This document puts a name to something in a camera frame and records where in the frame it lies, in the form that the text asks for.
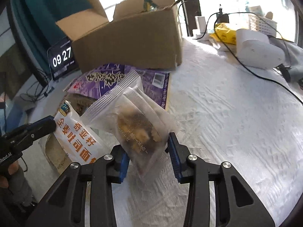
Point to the person's left hand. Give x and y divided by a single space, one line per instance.
11 169

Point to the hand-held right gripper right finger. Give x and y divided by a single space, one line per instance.
175 157

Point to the clear pastry packet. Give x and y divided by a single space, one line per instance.
139 123

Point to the white slotted basket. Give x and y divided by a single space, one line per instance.
262 22

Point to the white textured tablecloth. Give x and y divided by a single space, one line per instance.
224 134

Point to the white bread packet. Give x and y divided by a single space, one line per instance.
71 134

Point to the black charger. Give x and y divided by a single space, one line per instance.
223 16

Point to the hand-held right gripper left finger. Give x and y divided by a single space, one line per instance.
123 167

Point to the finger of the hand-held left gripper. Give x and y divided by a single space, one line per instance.
35 136
35 124

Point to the white power adapter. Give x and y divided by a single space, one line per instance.
200 23

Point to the white rounded device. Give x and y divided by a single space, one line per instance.
258 49

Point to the brown cardboard box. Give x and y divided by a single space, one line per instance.
132 42

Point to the person's left forearm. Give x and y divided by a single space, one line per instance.
21 189

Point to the yellow plastic bag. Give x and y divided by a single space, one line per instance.
224 34

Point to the purple snack packet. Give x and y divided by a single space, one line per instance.
106 78

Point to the black tablet clock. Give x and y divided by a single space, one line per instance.
59 59

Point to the teal curtain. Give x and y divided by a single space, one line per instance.
47 16

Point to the grey pouch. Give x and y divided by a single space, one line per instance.
293 59

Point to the white power strip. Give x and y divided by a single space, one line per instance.
201 35

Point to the black window frame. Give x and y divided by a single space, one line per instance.
189 9

